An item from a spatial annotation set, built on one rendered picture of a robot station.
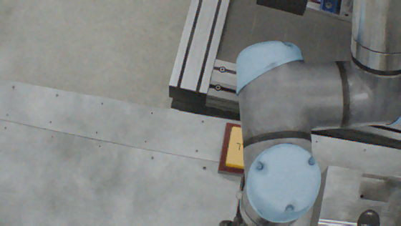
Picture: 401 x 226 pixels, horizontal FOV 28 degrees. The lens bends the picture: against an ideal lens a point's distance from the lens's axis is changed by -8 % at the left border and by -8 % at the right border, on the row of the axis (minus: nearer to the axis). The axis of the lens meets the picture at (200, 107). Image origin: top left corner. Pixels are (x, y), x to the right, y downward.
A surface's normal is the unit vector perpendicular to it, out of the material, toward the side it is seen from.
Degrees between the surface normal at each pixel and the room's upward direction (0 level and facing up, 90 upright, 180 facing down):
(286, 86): 4
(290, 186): 0
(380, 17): 56
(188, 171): 0
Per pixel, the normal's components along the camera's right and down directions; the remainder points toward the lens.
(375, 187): 0.03, -0.28
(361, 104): 0.06, 0.34
